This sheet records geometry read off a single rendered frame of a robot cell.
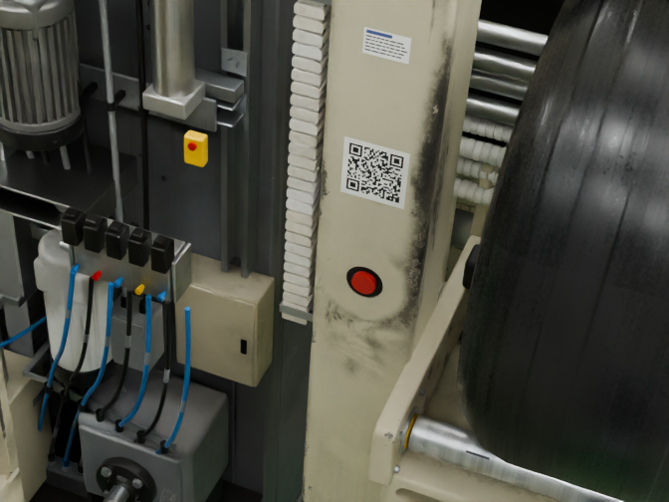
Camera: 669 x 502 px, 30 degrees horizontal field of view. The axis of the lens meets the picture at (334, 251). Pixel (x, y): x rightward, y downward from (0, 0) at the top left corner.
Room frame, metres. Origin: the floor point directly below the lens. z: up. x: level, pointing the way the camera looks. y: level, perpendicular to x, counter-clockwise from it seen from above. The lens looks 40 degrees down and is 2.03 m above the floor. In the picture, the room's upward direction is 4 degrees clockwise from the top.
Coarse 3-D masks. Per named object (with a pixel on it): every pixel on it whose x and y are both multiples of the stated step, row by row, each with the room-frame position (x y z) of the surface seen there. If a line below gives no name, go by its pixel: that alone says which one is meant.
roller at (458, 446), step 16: (416, 416) 1.03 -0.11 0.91; (416, 432) 1.00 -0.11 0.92; (432, 432) 1.00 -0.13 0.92; (448, 432) 1.00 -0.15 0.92; (464, 432) 1.00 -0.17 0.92; (416, 448) 0.99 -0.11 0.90; (432, 448) 0.99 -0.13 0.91; (448, 448) 0.98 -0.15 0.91; (464, 448) 0.98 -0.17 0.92; (480, 448) 0.98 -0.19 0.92; (464, 464) 0.97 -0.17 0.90; (480, 464) 0.97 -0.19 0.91; (496, 464) 0.96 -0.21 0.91; (512, 480) 0.95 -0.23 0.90; (528, 480) 0.95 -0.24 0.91; (544, 480) 0.95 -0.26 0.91; (560, 496) 0.93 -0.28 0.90; (576, 496) 0.93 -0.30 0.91; (592, 496) 0.93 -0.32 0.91
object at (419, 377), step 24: (480, 240) 1.33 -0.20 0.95; (456, 264) 1.28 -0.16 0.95; (456, 288) 1.23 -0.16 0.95; (456, 312) 1.19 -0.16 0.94; (432, 336) 1.13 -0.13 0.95; (456, 336) 1.22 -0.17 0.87; (432, 360) 1.10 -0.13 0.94; (408, 384) 1.05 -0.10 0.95; (432, 384) 1.12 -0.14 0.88; (384, 408) 1.01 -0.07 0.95; (408, 408) 1.01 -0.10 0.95; (384, 432) 0.97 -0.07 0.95; (384, 456) 0.97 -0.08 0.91; (384, 480) 0.97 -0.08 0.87
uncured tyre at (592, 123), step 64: (576, 0) 1.11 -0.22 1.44; (640, 0) 1.07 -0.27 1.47; (576, 64) 1.00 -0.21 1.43; (640, 64) 0.99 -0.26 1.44; (576, 128) 0.94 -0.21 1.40; (640, 128) 0.93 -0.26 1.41; (512, 192) 0.92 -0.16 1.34; (576, 192) 0.90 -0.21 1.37; (640, 192) 0.89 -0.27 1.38; (512, 256) 0.88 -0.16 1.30; (576, 256) 0.86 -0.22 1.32; (640, 256) 0.85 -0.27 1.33; (512, 320) 0.85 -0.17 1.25; (576, 320) 0.83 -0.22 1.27; (640, 320) 0.82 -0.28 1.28; (512, 384) 0.84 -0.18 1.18; (576, 384) 0.82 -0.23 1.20; (640, 384) 0.80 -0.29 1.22; (512, 448) 0.85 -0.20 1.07; (576, 448) 0.82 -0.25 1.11; (640, 448) 0.80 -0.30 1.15
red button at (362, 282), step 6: (354, 276) 1.10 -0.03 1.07; (360, 276) 1.10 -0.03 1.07; (366, 276) 1.10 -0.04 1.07; (372, 276) 1.10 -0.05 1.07; (354, 282) 1.10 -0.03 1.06; (360, 282) 1.10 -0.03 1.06; (366, 282) 1.09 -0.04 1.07; (372, 282) 1.09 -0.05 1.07; (354, 288) 1.10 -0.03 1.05; (360, 288) 1.10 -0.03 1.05; (366, 288) 1.09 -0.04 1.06; (372, 288) 1.09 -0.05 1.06
